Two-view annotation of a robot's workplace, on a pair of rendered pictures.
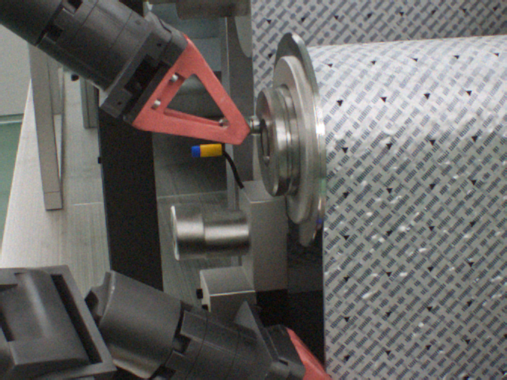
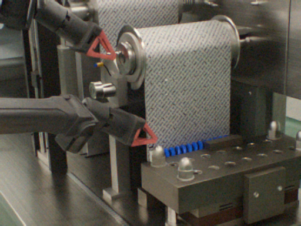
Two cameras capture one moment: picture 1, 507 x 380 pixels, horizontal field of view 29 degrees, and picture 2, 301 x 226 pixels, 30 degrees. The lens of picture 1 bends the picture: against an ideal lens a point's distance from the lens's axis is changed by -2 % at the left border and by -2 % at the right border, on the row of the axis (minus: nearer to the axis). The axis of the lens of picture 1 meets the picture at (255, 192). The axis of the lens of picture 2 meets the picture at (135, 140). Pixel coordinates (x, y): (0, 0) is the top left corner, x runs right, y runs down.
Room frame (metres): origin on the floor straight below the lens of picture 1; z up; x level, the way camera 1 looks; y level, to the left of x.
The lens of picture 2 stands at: (-0.55, 0.34, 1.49)
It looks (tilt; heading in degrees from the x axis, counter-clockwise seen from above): 19 degrees down; 343
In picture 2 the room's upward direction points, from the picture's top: 2 degrees counter-clockwise
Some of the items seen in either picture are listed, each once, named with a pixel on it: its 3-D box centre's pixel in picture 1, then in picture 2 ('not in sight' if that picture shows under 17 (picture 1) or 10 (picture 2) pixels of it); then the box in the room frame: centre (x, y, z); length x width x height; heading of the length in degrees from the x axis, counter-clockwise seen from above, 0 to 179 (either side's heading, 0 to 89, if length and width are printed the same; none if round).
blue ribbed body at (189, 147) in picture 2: not in sight; (196, 148); (0.61, -0.17, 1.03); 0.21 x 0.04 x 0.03; 100
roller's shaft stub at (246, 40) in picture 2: not in sight; (233, 43); (0.72, -0.32, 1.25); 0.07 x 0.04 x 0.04; 100
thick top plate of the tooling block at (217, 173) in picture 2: not in sight; (233, 168); (0.52, -0.22, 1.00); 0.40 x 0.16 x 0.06; 100
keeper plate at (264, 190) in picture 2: not in sight; (264, 195); (0.43, -0.25, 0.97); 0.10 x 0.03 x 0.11; 100
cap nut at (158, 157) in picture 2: not in sight; (158, 155); (0.54, -0.05, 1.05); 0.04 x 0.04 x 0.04
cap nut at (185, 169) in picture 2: not in sight; (185, 167); (0.44, -0.07, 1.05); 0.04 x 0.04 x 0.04
